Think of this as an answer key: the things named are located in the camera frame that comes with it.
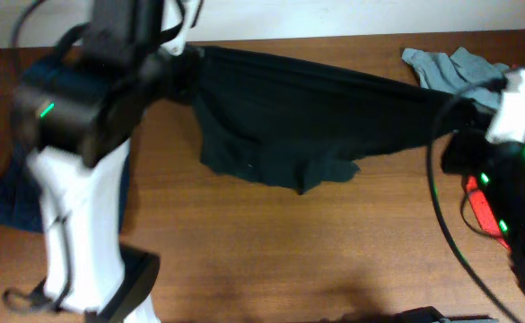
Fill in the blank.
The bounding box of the light blue shirt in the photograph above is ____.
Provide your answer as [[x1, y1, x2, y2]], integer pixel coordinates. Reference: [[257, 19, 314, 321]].
[[401, 47, 510, 94]]

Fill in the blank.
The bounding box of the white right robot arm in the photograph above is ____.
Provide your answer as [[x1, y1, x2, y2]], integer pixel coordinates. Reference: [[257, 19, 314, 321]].
[[441, 67, 525, 296]]

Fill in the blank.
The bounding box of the dark green shirt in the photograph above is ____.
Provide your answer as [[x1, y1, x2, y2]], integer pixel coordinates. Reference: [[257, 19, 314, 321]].
[[185, 44, 492, 195]]

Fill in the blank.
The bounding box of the navy blue folded garment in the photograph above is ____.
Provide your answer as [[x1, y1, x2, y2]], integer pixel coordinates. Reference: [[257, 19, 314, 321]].
[[0, 139, 131, 234]]

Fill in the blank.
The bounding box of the red garment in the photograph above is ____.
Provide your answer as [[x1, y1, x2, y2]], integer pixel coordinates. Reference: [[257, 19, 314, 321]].
[[460, 176, 511, 251]]

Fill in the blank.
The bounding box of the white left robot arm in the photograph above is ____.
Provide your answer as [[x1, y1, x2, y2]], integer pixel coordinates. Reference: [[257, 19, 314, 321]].
[[2, 0, 202, 322]]

